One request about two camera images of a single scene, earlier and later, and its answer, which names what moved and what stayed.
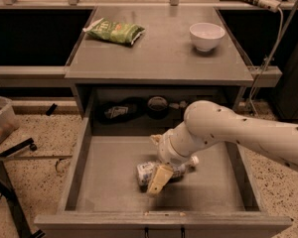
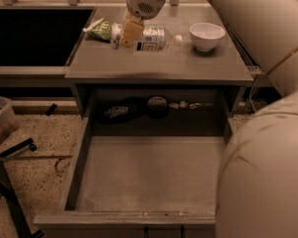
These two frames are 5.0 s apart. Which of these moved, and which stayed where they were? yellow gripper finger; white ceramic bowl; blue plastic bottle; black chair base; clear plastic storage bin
Moved: blue plastic bottle; yellow gripper finger
Stayed: black chair base; clear plastic storage bin; white ceramic bowl
